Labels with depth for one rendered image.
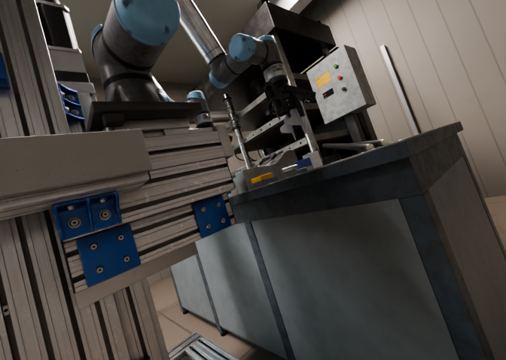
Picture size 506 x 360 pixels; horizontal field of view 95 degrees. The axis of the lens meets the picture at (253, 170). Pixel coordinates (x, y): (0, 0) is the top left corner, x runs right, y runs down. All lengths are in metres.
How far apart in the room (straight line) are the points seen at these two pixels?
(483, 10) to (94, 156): 3.21
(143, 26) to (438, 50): 2.98
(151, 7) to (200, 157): 0.31
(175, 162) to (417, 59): 2.99
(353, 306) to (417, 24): 2.97
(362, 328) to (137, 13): 0.96
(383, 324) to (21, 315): 0.84
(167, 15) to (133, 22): 0.07
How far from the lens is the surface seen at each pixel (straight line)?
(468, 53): 3.20
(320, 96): 1.75
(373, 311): 0.83
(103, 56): 0.66
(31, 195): 0.41
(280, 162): 1.16
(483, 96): 3.15
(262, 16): 1.97
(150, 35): 0.56
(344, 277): 0.81
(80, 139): 0.40
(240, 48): 0.78
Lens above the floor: 0.80
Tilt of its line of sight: 5 degrees up
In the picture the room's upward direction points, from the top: 18 degrees counter-clockwise
